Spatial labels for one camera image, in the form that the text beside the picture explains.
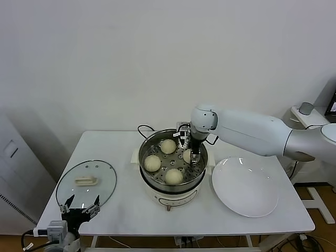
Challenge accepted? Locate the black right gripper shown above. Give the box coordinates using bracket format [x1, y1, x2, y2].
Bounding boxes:
[178, 131, 204, 165]

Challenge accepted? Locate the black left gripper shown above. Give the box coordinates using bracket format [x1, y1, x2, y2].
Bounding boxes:
[59, 194, 101, 233]

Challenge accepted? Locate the round glass pot lid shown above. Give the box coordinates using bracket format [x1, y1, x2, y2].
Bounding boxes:
[55, 159, 118, 211]

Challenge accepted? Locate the large white plate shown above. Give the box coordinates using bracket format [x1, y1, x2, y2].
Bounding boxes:
[211, 156, 279, 217]

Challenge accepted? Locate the white cabinet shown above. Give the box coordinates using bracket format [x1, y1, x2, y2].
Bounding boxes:
[0, 112, 57, 236]

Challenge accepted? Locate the white power strip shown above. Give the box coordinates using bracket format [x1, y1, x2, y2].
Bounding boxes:
[174, 236, 204, 249]

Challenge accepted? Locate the grey cylinder speaker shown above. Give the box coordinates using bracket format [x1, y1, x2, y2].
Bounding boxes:
[299, 102, 314, 116]

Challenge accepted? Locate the black monitor screen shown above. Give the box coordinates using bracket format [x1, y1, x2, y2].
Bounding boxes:
[324, 89, 336, 118]

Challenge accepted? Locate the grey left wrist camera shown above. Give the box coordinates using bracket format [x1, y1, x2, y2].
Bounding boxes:
[47, 220, 68, 241]

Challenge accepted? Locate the white table frame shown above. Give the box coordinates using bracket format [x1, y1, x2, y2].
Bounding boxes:
[78, 232, 297, 252]

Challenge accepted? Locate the black cooker power cable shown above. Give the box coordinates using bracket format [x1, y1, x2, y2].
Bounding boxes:
[137, 124, 155, 140]

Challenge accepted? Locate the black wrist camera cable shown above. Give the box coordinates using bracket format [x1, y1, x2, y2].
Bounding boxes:
[20, 229, 53, 252]

